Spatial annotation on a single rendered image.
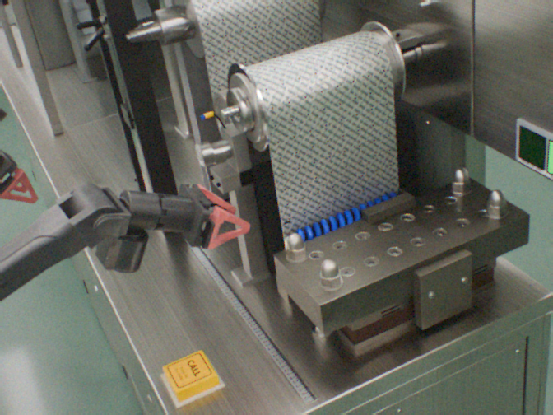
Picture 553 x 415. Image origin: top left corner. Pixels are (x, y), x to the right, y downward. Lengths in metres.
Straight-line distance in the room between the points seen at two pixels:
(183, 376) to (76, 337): 1.69
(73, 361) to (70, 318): 0.26
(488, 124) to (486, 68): 0.09
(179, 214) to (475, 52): 0.52
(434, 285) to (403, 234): 0.11
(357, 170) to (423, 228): 0.15
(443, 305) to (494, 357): 0.15
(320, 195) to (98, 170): 0.80
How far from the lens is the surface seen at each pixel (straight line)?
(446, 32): 1.28
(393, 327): 1.25
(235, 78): 1.22
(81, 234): 1.09
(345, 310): 1.16
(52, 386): 2.73
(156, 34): 1.39
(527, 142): 1.18
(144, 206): 1.13
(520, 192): 3.32
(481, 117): 1.26
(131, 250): 1.16
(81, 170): 1.95
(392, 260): 1.20
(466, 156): 1.63
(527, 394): 1.47
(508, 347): 1.36
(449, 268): 1.21
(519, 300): 1.33
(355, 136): 1.27
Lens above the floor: 1.75
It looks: 32 degrees down
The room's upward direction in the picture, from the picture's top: 9 degrees counter-clockwise
